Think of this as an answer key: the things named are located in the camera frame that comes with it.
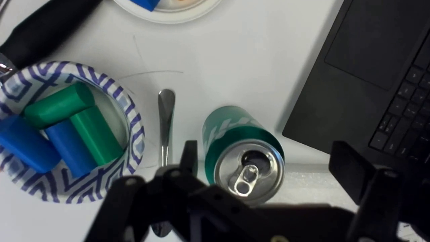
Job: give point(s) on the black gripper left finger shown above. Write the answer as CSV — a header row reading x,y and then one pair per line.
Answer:
x,y
189,158

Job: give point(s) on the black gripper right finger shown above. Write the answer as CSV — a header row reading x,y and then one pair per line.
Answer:
x,y
354,169

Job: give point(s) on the green soda can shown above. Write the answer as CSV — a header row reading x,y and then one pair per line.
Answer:
x,y
244,155

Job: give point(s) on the metal spoon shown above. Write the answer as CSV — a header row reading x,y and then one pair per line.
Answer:
x,y
166,116

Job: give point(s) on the blue patterned paper bowl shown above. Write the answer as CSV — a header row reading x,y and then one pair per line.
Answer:
x,y
130,135

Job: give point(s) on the black laptop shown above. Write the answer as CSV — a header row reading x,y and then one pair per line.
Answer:
x,y
358,72

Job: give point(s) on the white plate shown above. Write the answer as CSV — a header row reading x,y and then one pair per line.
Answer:
x,y
179,15

